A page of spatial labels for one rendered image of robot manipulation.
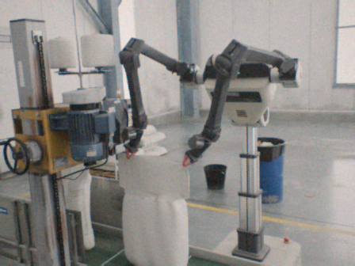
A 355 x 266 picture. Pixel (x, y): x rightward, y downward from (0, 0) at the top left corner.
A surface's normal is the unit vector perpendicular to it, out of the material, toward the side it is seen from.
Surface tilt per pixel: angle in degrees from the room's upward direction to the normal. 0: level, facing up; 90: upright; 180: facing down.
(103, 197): 90
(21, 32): 90
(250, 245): 90
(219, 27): 90
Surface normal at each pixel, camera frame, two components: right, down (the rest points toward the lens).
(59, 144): 0.86, 0.05
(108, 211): -0.51, 0.18
